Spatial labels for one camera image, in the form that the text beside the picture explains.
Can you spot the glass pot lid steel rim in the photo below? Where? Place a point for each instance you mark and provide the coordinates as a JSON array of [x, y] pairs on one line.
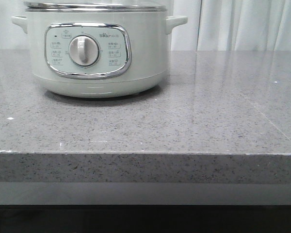
[[94, 6]]

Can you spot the pale green electric cooking pot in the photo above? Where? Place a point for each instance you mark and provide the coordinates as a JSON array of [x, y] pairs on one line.
[[98, 55]]

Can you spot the white curtain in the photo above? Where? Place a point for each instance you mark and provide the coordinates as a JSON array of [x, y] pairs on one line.
[[211, 24]]

